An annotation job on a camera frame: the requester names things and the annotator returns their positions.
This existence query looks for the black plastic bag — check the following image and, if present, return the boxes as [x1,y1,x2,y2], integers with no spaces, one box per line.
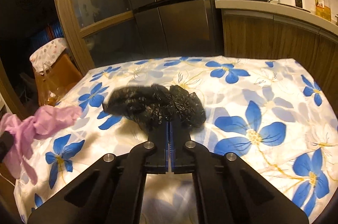
[102,84,206,131]

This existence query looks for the clear plastic bag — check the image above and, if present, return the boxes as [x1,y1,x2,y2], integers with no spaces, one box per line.
[34,67,67,106]

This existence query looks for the orange chair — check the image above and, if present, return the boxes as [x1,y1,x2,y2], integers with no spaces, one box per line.
[33,52,83,106]

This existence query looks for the dotted white cloth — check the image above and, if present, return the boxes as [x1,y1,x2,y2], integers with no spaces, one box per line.
[29,37,68,73]

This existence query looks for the blue floral tablecloth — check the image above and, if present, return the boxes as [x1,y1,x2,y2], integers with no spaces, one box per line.
[14,56,337,222]

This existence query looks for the wooden lower cabinets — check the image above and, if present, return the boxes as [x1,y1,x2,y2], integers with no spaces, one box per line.
[222,11,337,111]

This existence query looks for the wooden glass door cabinet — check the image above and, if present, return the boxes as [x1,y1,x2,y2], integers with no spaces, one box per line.
[55,0,143,74]

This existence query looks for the cooking oil bottle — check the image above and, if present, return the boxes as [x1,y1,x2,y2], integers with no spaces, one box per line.
[315,0,331,21]

